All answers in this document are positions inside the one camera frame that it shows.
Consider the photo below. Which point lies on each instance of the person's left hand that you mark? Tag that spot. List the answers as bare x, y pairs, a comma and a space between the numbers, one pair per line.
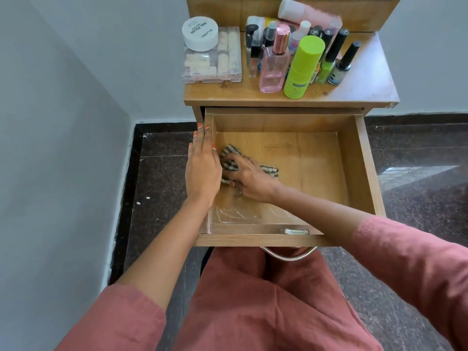
203, 171

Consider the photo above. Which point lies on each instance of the person's right hand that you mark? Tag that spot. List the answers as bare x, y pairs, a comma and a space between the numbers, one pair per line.
256, 182

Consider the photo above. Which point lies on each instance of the green striped cloth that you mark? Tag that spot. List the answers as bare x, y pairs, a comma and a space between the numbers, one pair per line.
228, 164

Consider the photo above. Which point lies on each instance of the clear box of beige tubes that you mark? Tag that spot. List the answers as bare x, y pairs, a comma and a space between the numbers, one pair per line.
204, 67

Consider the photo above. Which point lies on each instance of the wooden drawer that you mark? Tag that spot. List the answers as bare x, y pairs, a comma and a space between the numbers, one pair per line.
360, 168

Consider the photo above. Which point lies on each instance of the pink perfume bottle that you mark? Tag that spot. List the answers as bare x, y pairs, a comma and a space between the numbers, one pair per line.
272, 73

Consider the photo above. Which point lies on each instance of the lime green bottle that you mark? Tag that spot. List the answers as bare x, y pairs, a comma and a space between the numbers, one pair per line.
301, 73

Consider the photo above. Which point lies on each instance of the green nail polish bottle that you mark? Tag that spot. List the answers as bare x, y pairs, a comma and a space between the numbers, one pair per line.
323, 74

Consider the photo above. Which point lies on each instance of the white label nail polish bottle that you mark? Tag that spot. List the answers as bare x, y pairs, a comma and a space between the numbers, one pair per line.
336, 74

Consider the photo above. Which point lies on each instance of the white round jar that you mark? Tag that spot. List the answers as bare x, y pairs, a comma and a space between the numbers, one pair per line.
200, 32

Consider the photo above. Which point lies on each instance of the cluster of small cosmetic bottles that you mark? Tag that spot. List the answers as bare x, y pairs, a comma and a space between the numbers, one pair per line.
251, 31

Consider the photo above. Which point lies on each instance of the pink tube yellow print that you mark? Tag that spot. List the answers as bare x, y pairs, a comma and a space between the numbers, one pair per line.
256, 21

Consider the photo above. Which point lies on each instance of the pink tube white cap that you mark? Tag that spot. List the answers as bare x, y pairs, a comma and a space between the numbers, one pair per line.
307, 12

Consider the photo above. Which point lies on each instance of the person's left forearm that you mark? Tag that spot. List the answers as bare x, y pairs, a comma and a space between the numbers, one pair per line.
164, 252

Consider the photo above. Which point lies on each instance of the person's right forearm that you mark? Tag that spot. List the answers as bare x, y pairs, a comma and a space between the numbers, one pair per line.
321, 212

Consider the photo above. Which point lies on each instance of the person's legs pink trousers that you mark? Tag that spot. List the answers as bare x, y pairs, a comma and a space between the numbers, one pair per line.
263, 307

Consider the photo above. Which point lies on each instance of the person's left pink sleeve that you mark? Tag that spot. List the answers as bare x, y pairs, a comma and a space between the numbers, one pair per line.
113, 321

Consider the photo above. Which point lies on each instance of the person's pink sleeve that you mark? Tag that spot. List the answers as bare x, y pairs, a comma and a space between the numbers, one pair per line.
113, 321
420, 270

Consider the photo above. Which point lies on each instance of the person's right pink sleeve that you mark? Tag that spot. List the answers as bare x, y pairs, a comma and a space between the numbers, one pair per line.
420, 270

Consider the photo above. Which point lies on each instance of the wooden dressing table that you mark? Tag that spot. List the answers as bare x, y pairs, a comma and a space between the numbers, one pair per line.
365, 84

